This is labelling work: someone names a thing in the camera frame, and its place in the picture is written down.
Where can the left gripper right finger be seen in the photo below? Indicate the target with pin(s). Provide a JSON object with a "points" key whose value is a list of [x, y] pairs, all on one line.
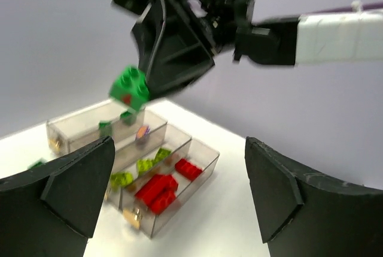
{"points": [[303, 212]]}

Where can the red long lego brick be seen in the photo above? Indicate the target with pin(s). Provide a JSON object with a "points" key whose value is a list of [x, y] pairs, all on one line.
{"points": [[155, 186]]}

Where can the green lego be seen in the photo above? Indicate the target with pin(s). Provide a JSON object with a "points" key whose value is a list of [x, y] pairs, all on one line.
{"points": [[105, 128]]}

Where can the green lego brick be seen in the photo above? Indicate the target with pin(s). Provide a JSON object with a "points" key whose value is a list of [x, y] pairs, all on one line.
{"points": [[128, 118], [130, 88]]}

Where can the green flat lego plate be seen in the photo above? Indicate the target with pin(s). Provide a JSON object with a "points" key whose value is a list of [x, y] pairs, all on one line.
{"points": [[37, 163]]}

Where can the lime lego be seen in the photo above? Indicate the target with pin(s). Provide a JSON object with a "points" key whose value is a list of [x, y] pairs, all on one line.
{"points": [[121, 179]]}

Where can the clear compartment organizer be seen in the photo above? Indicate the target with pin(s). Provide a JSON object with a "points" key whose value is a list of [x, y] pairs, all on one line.
{"points": [[166, 145]]}

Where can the red small lego brick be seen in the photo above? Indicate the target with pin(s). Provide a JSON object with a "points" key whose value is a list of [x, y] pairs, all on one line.
{"points": [[163, 200]]}

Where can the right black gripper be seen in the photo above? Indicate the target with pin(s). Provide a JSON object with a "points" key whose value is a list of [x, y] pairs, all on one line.
{"points": [[177, 39]]}

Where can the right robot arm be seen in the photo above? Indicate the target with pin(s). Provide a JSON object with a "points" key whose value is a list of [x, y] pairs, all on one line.
{"points": [[344, 34]]}

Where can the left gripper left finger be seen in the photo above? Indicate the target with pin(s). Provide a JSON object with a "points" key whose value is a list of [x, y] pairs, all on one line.
{"points": [[52, 210]]}

